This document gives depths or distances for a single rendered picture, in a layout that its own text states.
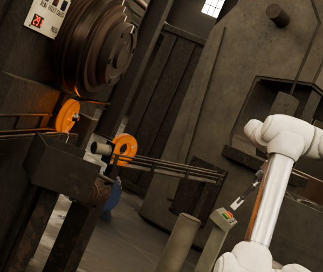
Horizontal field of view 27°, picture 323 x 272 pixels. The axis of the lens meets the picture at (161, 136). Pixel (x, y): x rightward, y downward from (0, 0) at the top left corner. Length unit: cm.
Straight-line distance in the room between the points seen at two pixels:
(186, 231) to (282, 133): 94
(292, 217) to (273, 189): 206
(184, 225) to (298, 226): 148
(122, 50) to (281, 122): 74
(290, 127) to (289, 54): 276
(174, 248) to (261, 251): 92
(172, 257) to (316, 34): 249
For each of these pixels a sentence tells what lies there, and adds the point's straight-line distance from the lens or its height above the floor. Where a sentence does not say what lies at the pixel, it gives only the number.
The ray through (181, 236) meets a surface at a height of 42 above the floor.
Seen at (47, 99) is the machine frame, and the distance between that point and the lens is 290.
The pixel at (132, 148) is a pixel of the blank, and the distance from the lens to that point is 342.
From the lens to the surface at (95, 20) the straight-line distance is 277.
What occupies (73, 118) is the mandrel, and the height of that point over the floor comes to 78.
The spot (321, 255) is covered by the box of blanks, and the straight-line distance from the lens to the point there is 482.
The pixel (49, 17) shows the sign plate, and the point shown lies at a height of 113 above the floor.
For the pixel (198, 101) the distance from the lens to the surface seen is 562.
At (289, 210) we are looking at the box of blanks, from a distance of 472.
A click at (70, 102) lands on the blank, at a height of 84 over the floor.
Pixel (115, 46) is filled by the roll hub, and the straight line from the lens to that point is 283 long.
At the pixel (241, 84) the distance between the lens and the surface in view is 554.
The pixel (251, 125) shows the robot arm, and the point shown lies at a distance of 330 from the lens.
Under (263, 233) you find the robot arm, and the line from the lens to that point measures 265.
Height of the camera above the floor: 102
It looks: 3 degrees down
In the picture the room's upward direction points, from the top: 24 degrees clockwise
